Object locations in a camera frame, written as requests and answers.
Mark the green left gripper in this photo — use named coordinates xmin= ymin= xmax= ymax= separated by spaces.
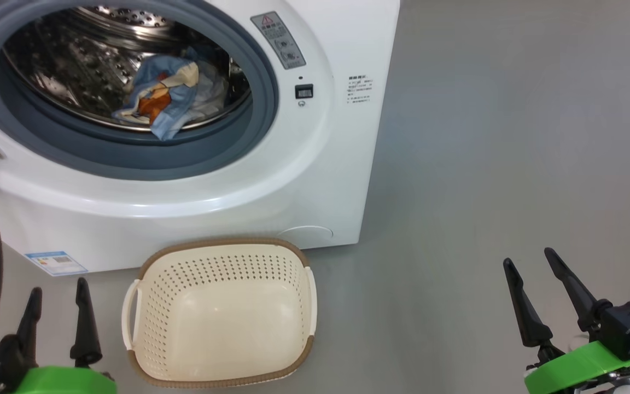
xmin=14 ymin=277 xmax=118 ymax=394

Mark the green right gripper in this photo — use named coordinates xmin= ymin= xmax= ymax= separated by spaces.
xmin=503 ymin=247 xmax=630 ymax=394

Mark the blue garment large orange print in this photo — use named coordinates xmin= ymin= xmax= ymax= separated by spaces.
xmin=112 ymin=54 xmax=202 ymax=141

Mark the cream perforated laundry basket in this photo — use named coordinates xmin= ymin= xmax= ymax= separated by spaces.
xmin=122 ymin=237 xmax=317 ymax=389

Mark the white front-load washing machine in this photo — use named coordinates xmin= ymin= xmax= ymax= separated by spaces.
xmin=0 ymin=0 xmax=401 ymax=275

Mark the blue energy label sticker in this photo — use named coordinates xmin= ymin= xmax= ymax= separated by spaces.
xmin=25 ymin=251 xmax=89 ymax=277

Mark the round filter cover panel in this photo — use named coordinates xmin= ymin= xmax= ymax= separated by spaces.
xmin=277 ymin=225 xmax=334 ymax=248

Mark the printed black text label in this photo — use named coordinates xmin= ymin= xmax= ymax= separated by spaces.
xmin=348 ymin=76 xmax=374 ymax=105

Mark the grey warning sticker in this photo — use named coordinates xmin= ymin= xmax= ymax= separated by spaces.
xmin=250 ymin=11 xmax=306 ymax=70

